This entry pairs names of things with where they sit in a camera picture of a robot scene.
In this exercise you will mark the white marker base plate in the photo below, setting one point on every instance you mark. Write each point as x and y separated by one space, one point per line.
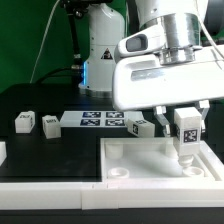
98 119

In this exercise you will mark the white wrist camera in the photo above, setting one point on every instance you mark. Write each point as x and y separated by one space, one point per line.
135 45

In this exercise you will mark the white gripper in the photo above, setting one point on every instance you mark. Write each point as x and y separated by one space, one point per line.
142 82

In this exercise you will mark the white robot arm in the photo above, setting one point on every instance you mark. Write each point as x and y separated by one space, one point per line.
162 64

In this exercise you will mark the white square tabletop tray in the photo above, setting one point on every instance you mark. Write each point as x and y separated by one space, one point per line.
155 158

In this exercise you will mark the white U-shaped fence wall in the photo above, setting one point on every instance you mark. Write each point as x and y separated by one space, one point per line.
110 194

